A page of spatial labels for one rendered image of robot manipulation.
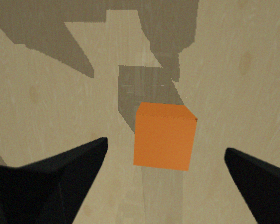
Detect orange block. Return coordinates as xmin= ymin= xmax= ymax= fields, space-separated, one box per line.
xmin=133 ymin=102 xmax=198 ymax=171

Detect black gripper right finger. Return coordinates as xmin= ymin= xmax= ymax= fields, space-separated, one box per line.
xmin=224 ymin=148 xmax=280 ymax=224

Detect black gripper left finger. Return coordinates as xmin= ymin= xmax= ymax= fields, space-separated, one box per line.
xmin=0 ymin=137 xmax=108 ymax=224

